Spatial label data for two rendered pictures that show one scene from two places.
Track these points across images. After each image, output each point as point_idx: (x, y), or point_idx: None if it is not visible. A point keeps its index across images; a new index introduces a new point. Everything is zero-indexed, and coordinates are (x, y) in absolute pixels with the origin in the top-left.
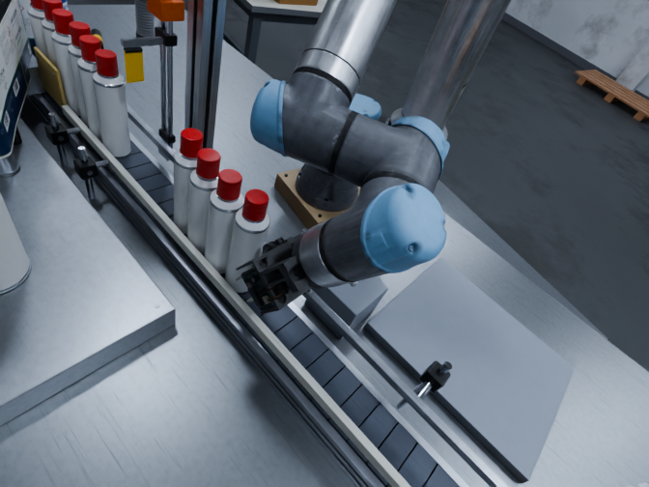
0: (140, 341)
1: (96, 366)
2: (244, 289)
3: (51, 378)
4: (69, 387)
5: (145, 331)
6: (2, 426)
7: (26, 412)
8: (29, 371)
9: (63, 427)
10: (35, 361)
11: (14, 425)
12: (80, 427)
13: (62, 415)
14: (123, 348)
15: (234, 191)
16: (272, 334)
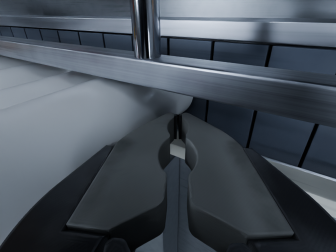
0: (176, 187)
1: (175, 216)
2: (186, 106)
3: (163, 251)
4: (179, 225)
5: (168, 192)
6: (178, 249)
7: (178, 241)
8: (152, 250)
9: (201, 247)
10: (148, 244)
11: (181, 248)
12: (209, 246)
13: (193, 241)
14: (172, 203)
15: None
16: (319, 200)
